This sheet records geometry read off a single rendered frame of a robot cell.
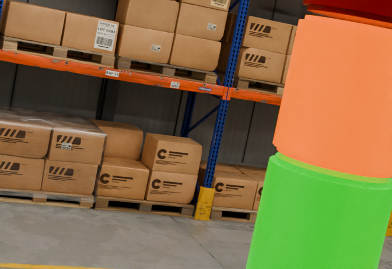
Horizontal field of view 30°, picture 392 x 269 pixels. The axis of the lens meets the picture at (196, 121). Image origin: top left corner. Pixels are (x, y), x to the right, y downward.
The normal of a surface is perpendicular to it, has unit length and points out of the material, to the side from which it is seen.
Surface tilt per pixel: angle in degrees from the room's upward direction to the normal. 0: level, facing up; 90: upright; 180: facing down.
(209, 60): 93
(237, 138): 90
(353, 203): 90
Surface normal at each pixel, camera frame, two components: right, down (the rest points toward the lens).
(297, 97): -0.84, -0.10
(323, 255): 0.02, 0.14
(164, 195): 0.36, 0.23
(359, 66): -0.23, 0.08
